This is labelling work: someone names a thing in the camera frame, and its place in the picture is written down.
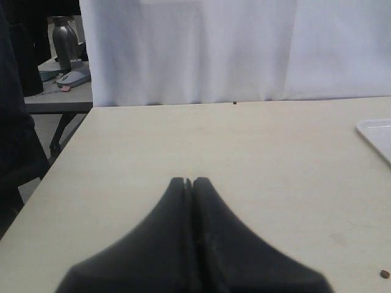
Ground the person in dark clothing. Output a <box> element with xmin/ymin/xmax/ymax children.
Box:
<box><xmin>1</xmin><ymin>8</ymin><xmax>49</xmax><ymax>236</ymax></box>

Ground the spilled kibble pellet one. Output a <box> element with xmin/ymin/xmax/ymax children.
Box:
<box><xmin>380</xmin><ymin>270</ymin><xmax>390</xmax><ymax>278</ymax></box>

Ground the white plastic tray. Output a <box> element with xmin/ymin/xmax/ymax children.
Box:
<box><xmin>356</xmin><ymin>118</ymin><xmax>391</xmax><ymax>167</ymax></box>

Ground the grey computer mouse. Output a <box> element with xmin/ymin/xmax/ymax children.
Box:
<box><xmin>56</xmin><ymin>68</ymin><xmax>91</xmax><ymax>88</ymax></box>

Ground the white curtain backdrop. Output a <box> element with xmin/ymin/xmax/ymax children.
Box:
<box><xmin>80</xmin><ymin>1</ymin><xmax>390</xmax><ymax>107</ymax></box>

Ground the grey side desk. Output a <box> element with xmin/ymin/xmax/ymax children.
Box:
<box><xmin>24</xmin><ymin>79</ymin><xmax>93</xmax><ymax>159</ymax></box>

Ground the black cylindrical speaker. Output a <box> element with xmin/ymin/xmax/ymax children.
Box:
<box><xmin>9</xmin><ymin>24</ymin><xmax>43</xmax><ymax>97</ymax></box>

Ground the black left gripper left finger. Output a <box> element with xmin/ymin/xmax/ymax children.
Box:
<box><xmin>56</xmin><ymin>178</ymin><xmax>192</xmax><ymax>292</ymax></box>

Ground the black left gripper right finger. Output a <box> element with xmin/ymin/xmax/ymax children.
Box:
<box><xmin>192</xmin><ymin>178</ymin><xmax>333</xmax><ymax>292</ymax></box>

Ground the silver metal bottle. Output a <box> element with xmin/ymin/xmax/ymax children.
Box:
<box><xmin>53</xmin><ymin>16</ymin><xmax>79</xmax><ymax>72</ymax></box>

